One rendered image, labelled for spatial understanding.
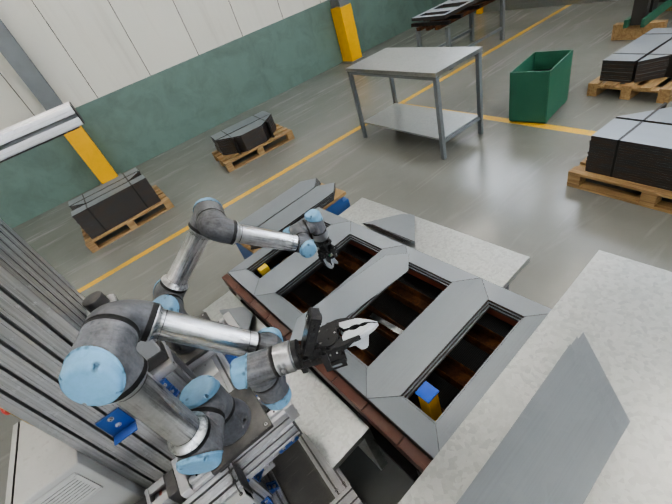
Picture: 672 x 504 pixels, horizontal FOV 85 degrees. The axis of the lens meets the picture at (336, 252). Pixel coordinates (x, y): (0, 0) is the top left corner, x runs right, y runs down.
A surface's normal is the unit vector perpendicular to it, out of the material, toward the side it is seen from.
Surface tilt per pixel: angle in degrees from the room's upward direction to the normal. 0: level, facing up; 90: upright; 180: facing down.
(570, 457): 0
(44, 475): 0
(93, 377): 83
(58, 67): 90
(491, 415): 0
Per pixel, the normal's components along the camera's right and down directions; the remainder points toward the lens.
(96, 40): 0.56, 0.40
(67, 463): -0.28, -0.74
